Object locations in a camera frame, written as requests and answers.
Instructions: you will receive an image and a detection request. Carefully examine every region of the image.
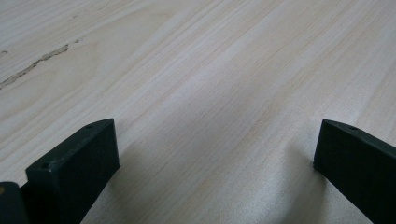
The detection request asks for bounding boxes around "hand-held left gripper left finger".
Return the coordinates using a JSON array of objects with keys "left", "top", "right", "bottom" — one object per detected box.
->
[{"left": 21, "top": 118, "right": 121, "bottom": 224}]

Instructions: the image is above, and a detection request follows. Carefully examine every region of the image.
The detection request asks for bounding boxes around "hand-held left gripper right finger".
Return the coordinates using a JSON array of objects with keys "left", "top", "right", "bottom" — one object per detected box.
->
[{"left": 313, "top": 119, "right": 396, "bottom": 224}]

